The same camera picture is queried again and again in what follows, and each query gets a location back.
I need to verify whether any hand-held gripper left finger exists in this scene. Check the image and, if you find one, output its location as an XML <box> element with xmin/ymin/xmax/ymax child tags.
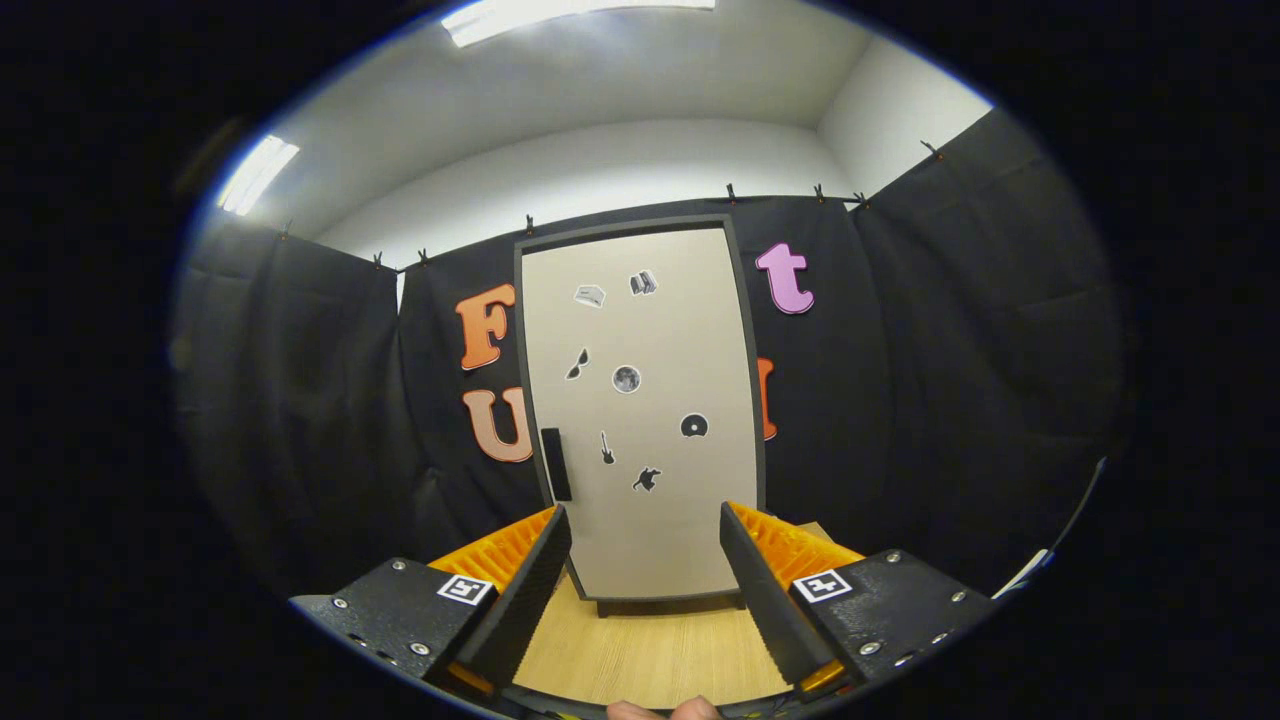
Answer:
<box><xmin>290</xmin><ymin>503</ymin><xmax>573</xmax><ymax>701</ymax></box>

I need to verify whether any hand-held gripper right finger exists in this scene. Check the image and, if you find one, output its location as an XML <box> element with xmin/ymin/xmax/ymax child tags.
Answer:
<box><xmin>719</xmin><ymin>500</ymin><xmax>1001</xmax><ymax>703</ymax></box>

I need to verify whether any grey shoe cabinet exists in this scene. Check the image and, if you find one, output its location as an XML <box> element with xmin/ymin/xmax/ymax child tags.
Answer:
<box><xmin>513</xmin><ymin>214</ymin><xmax>768</xmax><ymax>618</ymax></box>

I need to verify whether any black backdrop cloth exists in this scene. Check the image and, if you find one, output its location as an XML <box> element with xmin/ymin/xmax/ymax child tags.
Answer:
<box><xmin>170</xmin><ymin>108</ymin><xmax>1126</xmax><ymax>601</ymax></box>

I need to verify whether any row of black cloth clips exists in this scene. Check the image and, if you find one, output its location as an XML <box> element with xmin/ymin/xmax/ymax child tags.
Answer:
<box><xmin>280</xmin><ymin>140</ymin><xmax>941</xmax><ymax>271</ymax></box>

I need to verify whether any short ceiling light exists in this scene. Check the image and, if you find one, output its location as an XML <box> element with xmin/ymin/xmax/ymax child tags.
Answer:
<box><xmin>217</xmin><ymin>135</ymin><xmax>301</xmax><ymax>216</ymax></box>

